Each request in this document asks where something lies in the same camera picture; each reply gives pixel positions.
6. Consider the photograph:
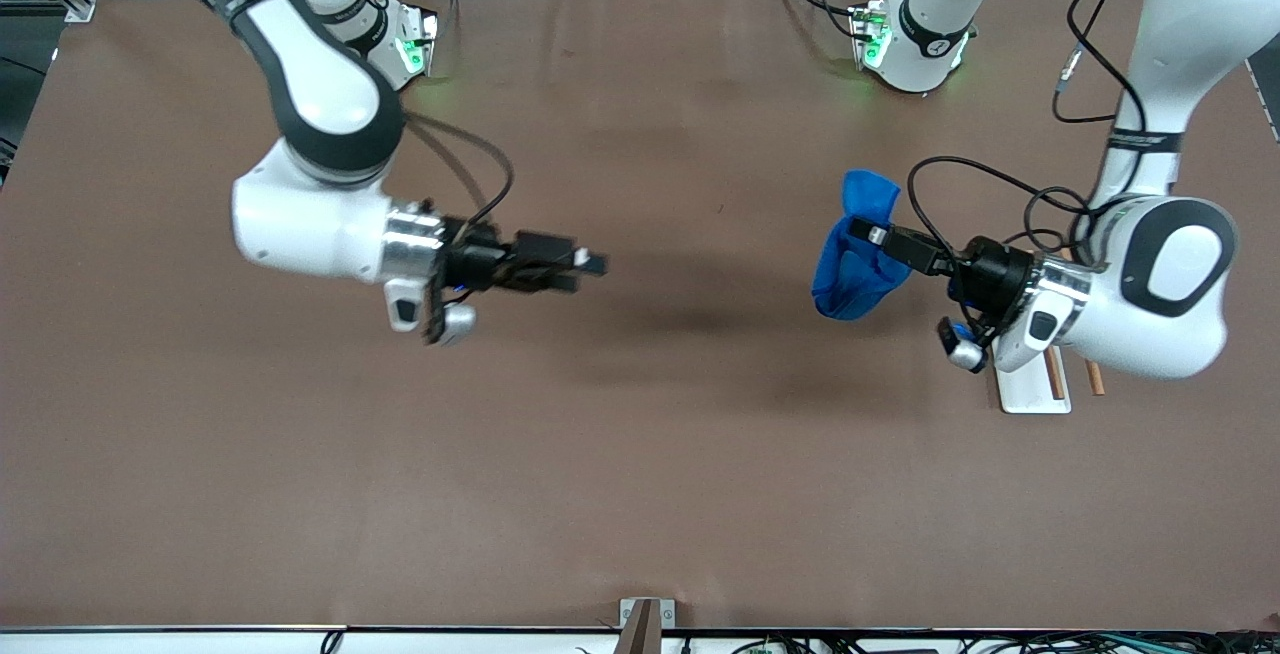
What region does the metal table edge bracket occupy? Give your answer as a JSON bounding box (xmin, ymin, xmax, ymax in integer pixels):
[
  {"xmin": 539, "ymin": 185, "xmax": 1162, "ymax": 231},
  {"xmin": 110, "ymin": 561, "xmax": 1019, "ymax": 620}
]
[{"xmin": 613, "ymin": 598, "xmax": 676, "ymax": 654}]

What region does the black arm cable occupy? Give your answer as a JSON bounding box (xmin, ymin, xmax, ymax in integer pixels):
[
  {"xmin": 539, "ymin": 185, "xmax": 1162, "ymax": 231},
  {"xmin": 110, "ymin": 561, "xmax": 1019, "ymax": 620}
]
[
  {"xmin": 905, "ymin": 0, "xmax": 1161, "ymax": 260},
  {"xmin": 400, "ymin": 114, "xmax": 516, "ymax": 227}
]

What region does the white rack base tray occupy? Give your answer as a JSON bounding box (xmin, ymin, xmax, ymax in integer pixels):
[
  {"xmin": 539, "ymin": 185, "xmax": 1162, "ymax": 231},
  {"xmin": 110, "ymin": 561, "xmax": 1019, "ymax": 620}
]
[{"xmin": 995, "ymin": 359, "xmax": 1072, "ymax": 415}]

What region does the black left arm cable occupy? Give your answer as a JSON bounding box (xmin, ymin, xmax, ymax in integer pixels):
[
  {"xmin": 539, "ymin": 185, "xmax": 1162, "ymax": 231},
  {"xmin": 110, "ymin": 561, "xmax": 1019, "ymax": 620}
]
[{"xmin": 905, "ymin": 0, "xmax": 1161, "ymax": 260}]

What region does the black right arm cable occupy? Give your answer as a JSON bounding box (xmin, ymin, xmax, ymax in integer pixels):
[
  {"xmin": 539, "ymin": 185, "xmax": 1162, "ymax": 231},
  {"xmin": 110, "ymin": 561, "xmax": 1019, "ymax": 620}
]
[{"xmin": 400, "ymin": 114, "xmax": 516, "ymax": 227}]

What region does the base connector box green light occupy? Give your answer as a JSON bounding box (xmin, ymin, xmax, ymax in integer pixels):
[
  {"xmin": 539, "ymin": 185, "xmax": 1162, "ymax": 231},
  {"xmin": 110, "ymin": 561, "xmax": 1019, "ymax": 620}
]
[
  {"xmin": 393, "ymin": 6, "xmax": 441, "ymax": 77},
  {"xmin": 849, "ymin": 0, "xmax": 893, "ymax": 71}
]

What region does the blue towel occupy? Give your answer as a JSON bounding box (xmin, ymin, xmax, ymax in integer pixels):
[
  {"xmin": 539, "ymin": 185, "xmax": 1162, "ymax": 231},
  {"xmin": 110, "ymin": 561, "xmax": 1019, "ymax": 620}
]
[{"xmin": 810, "ymin": 170, "xmax": 913, "ymax": 321}]

